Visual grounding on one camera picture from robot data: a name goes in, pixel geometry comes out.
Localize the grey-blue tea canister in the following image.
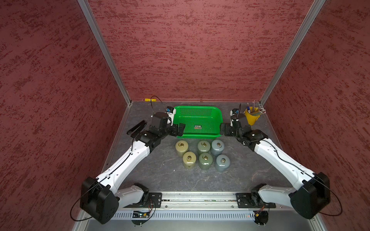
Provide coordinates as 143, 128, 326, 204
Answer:
211, 140, 225, 157

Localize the green plastic basket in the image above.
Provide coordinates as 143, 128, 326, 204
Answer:
173, 105, 223, 139

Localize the beige tea canister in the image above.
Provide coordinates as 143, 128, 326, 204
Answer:
183, 152, 197, 169
175, 140, 189, 157

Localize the green tea canister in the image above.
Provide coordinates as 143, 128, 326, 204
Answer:
197, 140, 211, 155

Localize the grey tea canister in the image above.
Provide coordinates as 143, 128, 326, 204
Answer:
215, 154, 230, 172

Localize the olive tea canister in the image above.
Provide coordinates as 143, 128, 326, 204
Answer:
199, 153, 213, 170

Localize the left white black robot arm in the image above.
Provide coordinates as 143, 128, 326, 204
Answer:
78, 107, 186, 224

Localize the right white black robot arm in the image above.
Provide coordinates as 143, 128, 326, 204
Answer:
220, 109, 330, 219

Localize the yellow pen cup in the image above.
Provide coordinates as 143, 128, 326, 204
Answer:
244, 106, 261, 126

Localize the black tongs tool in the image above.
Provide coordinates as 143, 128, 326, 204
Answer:
126, 120, 147, 138

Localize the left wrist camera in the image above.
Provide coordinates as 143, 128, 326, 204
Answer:
166, 106, 176, 126

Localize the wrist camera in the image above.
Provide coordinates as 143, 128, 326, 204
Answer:
166, 106, 176, 126
230, 108, 240, 119

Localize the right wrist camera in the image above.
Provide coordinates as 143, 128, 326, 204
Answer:
230, 108, 240, 119

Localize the yellow marker at wall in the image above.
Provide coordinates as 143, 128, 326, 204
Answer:
145, 98, 157, 102

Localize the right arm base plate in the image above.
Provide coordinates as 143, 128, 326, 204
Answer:
236, 193, 276, 209

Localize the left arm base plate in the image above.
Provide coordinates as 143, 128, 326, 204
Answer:
125, 192, 162, 208

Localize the aluminium front rail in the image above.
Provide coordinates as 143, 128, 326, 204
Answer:
72, 190, 329, 231

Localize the left aluminium frame post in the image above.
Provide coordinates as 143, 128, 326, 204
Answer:
78, 0, 132, 107

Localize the aluminium frame post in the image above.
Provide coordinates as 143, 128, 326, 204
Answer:
78, 0, 132, 107
259, 0, 326, 106

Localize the right aluminium frame post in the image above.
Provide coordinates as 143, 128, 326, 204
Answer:
259, 0, 326, 106

